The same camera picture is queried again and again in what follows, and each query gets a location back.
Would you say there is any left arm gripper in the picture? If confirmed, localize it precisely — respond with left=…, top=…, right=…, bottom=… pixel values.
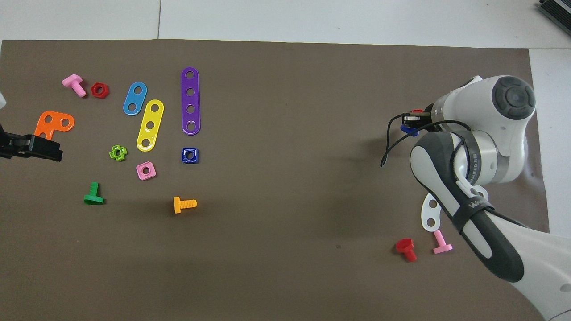
left=0, top=123, right=62, bottom=162

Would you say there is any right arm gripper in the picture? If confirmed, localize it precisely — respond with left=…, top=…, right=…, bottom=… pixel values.
left=402, top=100, right=450, bottom=131

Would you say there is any orange angled three-hole plate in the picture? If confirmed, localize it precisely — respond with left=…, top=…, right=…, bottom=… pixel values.
left=35, top=111, right=75, bottom=140

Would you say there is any dark green plastic bolt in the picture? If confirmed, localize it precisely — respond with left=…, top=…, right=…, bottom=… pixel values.
left=83, top=181, right=106, bottom=206

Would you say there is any pink plastic bolt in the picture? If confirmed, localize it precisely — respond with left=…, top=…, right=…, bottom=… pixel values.
left=62, top=74, right=87, bottom=98
left=432, top=230, right=454, bottom=255

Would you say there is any white curved five-hole plate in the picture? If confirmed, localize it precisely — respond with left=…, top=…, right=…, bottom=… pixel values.
left=421, top=185, right=489, bottom=233

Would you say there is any blue two-hole strip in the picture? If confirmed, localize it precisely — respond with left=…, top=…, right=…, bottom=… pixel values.
left=123, top=82, right=148, bottom=116

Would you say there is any pink square nut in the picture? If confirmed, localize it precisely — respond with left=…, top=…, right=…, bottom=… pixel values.
left=136, top=161, right=157, bottom=181

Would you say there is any yellow three-hole strip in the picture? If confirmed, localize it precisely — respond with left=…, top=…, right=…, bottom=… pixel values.
left=136, top=99, right=165, bottom=152

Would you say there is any red plastic bolt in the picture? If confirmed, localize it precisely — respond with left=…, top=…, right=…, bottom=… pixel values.
left=395, top=238, right=418, bottom=263

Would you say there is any orange plastic bolt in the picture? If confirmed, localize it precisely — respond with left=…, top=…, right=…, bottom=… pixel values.
left=173, top=196, right=198, bottom=214

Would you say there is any purple four-hole strip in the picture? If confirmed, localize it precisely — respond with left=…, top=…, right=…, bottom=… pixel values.
left=181, top=67, right=201, bottom=136

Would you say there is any grey ribbed metal device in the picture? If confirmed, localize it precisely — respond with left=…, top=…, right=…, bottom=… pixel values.
left=537, top=0, right=571, bottom=25

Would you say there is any brown table mat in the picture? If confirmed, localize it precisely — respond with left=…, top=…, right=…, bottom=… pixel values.
left=0, top=39, right=562, bottom=321

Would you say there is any black velcro cable strap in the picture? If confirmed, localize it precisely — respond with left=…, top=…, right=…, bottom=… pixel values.
left=451, top=199, right=496, bottom=234

